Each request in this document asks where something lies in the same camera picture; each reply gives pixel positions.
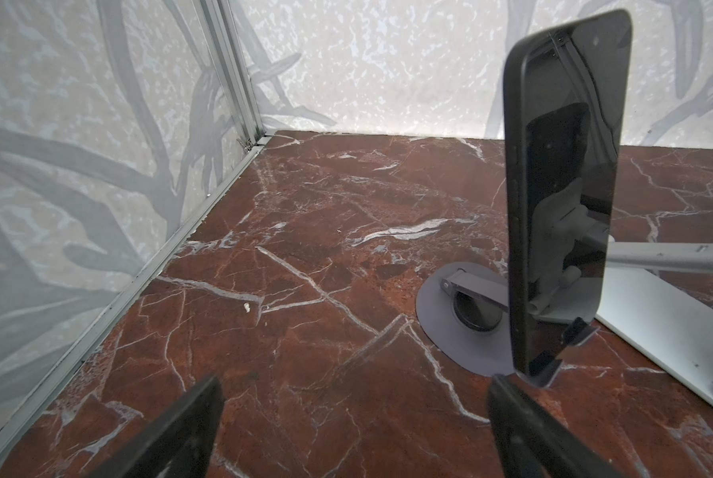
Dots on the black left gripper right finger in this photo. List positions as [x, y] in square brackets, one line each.
[531, 443]

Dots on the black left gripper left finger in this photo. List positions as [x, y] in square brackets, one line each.
[179, 443]

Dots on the black phone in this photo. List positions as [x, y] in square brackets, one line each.
[564, 92]

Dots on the white metal phone stand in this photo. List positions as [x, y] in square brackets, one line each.
[668, 326]

